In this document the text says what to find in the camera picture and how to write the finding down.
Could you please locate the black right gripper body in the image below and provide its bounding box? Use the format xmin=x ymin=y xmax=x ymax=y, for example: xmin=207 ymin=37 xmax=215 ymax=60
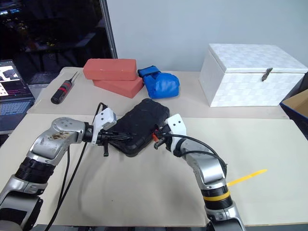
xmin=156 ymin=124 xmax=172 ymax=152

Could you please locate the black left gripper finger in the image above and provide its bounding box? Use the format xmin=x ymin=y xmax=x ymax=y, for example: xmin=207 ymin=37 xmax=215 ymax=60
xmin=108 ymin=132 xmax=133 ymax=140
xmin=108 ymin=138 xmax=132 ymax=144

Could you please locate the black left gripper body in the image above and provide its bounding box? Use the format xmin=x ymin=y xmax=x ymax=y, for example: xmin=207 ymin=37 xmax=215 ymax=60
xmin=97 ymin=129 xmax=114 ymax=157

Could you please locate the black plastic tool case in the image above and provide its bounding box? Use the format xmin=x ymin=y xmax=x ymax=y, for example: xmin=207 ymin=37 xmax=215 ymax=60
xmin=105 ymin=98 xmax=170 ymax=158

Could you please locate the beige table mat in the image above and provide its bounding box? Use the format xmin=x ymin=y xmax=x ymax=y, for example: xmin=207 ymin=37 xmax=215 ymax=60
xmin=0 ymin=113 xmax=308 ymax=227

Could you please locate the red brick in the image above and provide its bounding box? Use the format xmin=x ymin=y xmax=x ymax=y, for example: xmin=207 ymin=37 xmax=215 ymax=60
xmin=92 ymin=76 xmax=145 ymax=99
xmin=83 ymin=58 xmax=138 ymax=81

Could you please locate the blue boxing glove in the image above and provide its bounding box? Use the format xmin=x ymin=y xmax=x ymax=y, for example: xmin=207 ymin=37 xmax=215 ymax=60
xmin=137 ymin=65 xmax=180 ymax=99

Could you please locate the black red screwdriver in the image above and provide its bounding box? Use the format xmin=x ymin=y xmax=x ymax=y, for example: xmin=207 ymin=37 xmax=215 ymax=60
xmin=50 ymin=71 xmax=80 ymax=104

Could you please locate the open laptop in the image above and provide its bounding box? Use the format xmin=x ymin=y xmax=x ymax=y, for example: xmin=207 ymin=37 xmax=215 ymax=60
xmin=0 ymin=59 xmax=36 ymax=133

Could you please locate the yellow plastic strip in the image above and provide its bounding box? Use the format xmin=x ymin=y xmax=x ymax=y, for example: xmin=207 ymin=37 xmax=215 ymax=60
xmin=227 ymin=169 xmax=268 ymax=187

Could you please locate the white woven lidded box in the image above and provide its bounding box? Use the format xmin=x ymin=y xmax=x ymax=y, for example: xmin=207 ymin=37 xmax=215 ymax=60
xmin=199 ymin=43 xmax=308 ymax=108

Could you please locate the metal box latch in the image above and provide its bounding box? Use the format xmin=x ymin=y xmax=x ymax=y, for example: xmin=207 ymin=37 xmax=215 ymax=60
xmin=261 ymin=68 xmax=274 ymax=81

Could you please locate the cardboard box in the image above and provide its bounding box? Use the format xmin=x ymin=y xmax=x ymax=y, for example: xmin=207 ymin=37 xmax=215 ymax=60
xmin=280 ymin=89 xmax=308 ymax=140

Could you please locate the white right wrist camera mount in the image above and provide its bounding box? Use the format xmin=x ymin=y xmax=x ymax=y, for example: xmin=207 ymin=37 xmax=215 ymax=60
xmin=165 ymin=114 xmax=188 ymax=153

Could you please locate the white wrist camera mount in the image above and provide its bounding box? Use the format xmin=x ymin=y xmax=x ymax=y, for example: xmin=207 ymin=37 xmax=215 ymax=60
xmin=165 ymin=114 xmax=188 ymax=153
xmin=92 ymin=107 xmax=118 ymax=145

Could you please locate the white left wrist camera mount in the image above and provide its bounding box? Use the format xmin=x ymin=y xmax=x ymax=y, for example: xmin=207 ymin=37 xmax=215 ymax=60
xmin=92 ymin=107 xmax=118 ymax=145

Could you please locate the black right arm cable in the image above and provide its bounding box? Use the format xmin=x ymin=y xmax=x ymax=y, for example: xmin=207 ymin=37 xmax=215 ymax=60
xmin=163 ymin=134 xmax=229 ymax=173

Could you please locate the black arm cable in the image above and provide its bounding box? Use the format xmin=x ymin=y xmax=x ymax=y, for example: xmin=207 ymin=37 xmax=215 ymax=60
xmin=44 ymin=103 xmax=109 ymax=231
xmin=163 ymin=134 xmax=229 ymax=173

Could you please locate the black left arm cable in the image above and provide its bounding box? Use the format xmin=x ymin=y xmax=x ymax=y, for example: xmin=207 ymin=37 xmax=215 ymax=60
xmin=44 ymin=103 xmax=109 ymax=231

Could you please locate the grey window frame post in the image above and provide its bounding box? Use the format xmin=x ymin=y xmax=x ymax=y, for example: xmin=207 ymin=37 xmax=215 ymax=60
xmin=99 ymin=0 xmax=118 ymax=60

